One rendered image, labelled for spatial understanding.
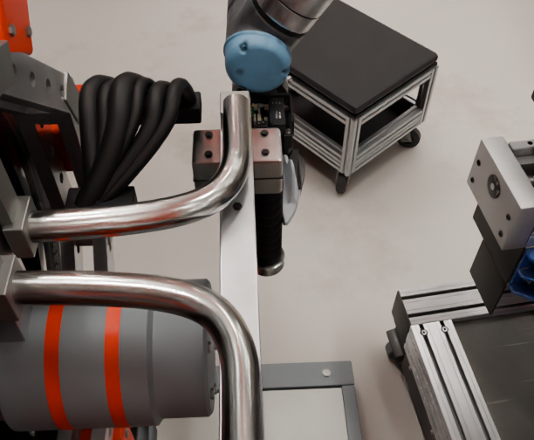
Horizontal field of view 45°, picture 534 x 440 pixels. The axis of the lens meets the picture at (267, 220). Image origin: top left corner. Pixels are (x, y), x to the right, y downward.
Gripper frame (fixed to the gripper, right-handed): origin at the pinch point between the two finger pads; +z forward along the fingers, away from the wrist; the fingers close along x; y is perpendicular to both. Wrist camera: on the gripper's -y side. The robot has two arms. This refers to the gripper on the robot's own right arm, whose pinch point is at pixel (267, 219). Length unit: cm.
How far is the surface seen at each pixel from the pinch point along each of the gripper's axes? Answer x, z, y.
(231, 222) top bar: -3.5, 12.7, 15.0
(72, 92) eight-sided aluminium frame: -20.2, -7.5, 13.0
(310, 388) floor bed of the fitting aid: 10, -15, -76
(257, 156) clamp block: -1.0, 1.9, 12.0
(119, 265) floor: -37, -55, -83
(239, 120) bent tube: -2.6, 3.6, 18.3
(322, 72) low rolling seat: 19, -92, -49
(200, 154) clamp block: -6.6, 1.4, 12.0
